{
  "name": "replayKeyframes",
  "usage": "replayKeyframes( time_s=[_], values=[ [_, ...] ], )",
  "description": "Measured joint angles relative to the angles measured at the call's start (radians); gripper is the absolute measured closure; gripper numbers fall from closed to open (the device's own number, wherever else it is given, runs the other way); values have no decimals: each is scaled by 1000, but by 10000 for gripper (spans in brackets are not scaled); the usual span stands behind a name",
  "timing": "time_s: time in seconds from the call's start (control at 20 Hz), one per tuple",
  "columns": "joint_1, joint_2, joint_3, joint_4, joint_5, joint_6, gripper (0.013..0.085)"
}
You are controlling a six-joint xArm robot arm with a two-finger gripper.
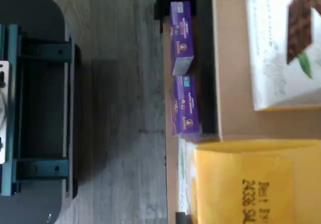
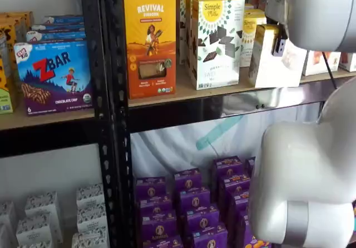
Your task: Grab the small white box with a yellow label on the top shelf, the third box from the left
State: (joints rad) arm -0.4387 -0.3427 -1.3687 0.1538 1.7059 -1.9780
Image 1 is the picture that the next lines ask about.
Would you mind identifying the dark rounded robot base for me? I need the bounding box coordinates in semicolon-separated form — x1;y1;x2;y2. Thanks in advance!
0;0;82;224

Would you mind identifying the purple Annie's snack box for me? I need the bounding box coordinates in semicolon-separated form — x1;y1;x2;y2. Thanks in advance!
170;1;196;77
171;75;202;137

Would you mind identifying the white mint thins box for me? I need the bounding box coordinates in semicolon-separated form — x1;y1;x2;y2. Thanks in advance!
244;0;321;113

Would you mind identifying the white yellow Simple Mills box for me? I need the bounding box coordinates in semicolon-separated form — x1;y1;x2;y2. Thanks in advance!
177;138;321;224

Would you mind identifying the teal metal frame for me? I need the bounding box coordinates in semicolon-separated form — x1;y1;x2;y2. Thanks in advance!
0;24;76;197

